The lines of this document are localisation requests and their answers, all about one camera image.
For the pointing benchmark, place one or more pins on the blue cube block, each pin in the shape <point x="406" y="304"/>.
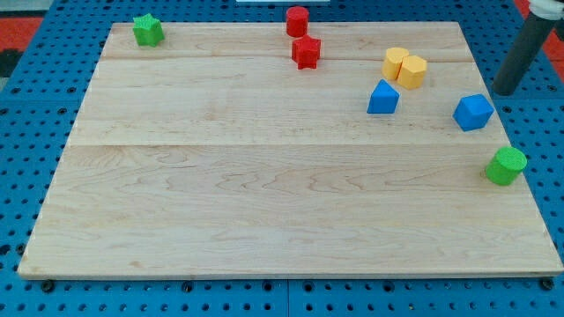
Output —
<point x="473" y="112"/>

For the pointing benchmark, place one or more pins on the yellow hexagon block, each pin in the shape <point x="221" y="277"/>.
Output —
<point x="412" y="72"/>

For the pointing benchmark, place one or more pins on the light wooden board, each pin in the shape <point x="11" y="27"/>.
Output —
<point x="212" y="156"/>

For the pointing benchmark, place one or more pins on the red star block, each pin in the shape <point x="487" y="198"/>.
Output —
<point x="306" y="51"/>

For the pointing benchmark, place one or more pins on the blue triangular block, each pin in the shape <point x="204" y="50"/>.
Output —
<point x="383" y="99"/>

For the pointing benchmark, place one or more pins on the red cylinder block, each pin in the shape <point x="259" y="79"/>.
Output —
<point x="297" y="21"/>

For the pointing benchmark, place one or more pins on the yellow rounded block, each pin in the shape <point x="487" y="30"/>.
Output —
<point x="392" y="62"/>

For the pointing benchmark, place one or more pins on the green star block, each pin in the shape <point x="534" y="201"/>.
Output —
<point x="147" y="30"/>

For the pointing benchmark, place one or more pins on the green cylinder block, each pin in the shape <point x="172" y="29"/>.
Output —
<point x="506" y="165"/>

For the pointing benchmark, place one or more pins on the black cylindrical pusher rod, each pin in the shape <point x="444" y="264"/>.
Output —
<point x="544" y="16"/>

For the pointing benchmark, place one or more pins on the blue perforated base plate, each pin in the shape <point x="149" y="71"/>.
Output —
<point x="41" y="99"/>

